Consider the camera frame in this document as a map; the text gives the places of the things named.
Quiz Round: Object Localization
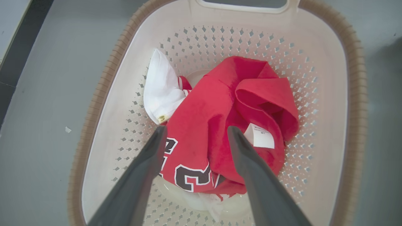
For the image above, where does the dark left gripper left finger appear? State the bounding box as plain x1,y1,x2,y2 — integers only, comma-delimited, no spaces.
87,125,168,226

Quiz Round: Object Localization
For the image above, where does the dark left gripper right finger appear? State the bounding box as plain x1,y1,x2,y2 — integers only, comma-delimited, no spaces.
227,125,312,226

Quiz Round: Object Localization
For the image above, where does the red white numbered jersey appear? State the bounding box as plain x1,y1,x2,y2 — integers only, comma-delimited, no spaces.
143,48,300,222

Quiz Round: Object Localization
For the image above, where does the cream perforated laundry basket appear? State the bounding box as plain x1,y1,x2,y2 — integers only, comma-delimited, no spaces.
68,0,368,226

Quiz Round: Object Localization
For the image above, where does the black baseboard strip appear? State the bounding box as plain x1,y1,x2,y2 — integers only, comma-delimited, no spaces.
0,0,54,126

